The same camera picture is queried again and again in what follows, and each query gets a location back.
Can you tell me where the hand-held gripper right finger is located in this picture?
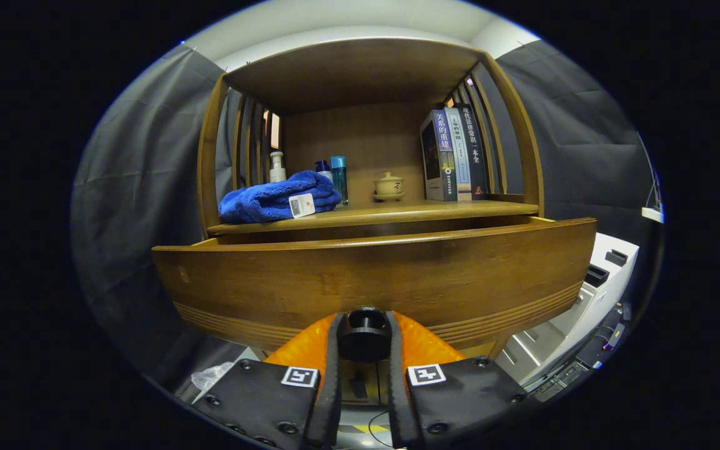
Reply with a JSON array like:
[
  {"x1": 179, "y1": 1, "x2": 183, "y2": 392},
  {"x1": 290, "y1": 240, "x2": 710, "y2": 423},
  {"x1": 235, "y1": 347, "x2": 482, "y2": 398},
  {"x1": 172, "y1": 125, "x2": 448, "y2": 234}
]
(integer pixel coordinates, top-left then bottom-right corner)
[{"x1": 386, "y1": 311, "x2": 528, "y2": 449}]

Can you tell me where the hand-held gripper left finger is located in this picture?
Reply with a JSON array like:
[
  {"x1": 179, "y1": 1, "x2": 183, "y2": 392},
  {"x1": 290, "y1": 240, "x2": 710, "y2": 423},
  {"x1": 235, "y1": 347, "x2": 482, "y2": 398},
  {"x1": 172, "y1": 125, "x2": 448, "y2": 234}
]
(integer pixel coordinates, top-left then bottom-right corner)
[{"x1": 191, "y1": 311, "x2": 343, "y2": 450}]

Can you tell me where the wooden drawer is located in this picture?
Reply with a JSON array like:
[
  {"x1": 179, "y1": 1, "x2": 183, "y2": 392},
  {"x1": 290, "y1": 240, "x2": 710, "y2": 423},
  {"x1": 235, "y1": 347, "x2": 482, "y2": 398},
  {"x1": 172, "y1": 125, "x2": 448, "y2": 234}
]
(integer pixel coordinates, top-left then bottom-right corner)
[{"x1": 151, "y1": 216, "x2": 598, "y2": 363}]

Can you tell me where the wooden cabinet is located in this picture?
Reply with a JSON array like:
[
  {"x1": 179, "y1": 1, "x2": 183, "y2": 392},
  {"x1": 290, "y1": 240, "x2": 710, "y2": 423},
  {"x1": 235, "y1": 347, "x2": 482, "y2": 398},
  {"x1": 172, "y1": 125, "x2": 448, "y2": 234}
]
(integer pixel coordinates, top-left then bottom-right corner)
[{"x1": 196, "y1": 36, "x2": 545, "y2": 407}]

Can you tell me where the clear plastic bag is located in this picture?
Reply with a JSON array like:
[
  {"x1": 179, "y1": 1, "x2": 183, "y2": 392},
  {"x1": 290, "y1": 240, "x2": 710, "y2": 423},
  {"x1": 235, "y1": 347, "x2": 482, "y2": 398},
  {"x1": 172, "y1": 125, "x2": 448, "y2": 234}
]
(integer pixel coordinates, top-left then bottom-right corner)
[{"x1": 191, "y1": 362, "x2": 236, "y2": 391}]

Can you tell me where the beige lidded teacup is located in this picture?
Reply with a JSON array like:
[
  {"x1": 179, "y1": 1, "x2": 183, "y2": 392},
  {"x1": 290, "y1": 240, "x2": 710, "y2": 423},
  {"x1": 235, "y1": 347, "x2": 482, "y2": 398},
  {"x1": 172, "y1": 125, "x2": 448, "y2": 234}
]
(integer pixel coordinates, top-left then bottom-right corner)
[{"x1": 372, "y1": 171, "x2": 406, "y2": 202}]

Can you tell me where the blue towel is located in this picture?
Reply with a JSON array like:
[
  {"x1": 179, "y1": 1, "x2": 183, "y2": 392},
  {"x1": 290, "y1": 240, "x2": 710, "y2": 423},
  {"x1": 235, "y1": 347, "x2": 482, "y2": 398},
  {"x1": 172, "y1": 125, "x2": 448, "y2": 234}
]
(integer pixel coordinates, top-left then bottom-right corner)
[{"x1": 218, "y1": 170, "x2": 343, "y2": 224}]

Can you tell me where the teal bottle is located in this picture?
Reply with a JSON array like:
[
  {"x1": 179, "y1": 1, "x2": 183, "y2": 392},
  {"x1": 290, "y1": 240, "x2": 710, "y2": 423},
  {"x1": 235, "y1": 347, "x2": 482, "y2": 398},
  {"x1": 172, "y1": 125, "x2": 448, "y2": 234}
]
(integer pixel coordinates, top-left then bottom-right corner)
[{"x1": 329, "y1": 155, "x2": 349, "y2": 207}]

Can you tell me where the black electronic device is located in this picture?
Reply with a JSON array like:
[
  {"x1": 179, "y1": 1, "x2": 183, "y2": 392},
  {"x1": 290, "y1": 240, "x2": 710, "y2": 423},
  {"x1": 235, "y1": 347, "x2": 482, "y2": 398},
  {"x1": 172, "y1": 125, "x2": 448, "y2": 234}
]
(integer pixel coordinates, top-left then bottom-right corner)
[{"x1": 585, "y1": 306, "x2": 633, "y2": 366}]

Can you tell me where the light blue book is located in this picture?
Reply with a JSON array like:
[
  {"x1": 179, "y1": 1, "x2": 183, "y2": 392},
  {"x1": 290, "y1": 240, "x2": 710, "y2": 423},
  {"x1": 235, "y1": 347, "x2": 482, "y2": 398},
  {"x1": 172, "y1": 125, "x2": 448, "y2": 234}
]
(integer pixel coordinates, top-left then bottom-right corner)
[{"x1": 444, "y1": 107, "x2": 473, "y2": 202}]

